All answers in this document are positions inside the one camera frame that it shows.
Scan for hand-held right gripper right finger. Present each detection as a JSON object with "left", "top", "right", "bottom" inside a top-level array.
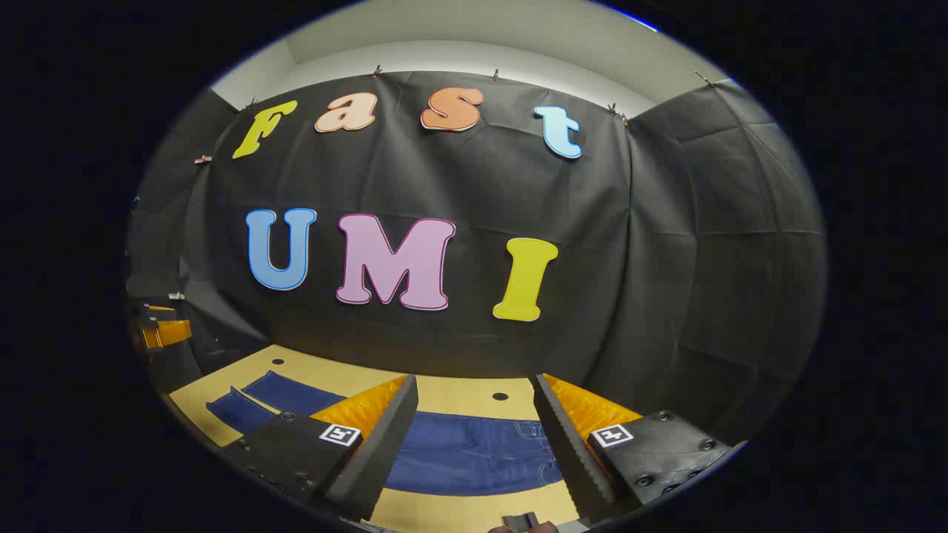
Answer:
[{"left": 528, "top": 372, "right": 749, "bottom": 526}]

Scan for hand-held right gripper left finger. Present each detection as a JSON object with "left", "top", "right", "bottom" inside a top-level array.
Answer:
[{"left": 218, "top": 374, "right": 420, "bottom": 523}]

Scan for blue denim jeans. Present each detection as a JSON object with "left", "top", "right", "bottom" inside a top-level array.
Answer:
[{"left": 206, "top": 370, "right": 571, "bottom": 497}]

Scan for black backdrop cloth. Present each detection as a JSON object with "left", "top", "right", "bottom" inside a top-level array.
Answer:
[{"left": 126, "top": 70, "right": 827, "bottom": 445}]

